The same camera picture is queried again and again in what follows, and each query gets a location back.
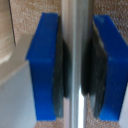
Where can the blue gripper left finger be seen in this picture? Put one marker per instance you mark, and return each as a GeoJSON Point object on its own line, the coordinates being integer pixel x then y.
{"type": "Point", "coordinates": [43, 66]}

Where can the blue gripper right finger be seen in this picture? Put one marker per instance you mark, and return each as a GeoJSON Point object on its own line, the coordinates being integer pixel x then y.
{"type": "Point", "coordinates": [113, 66]}

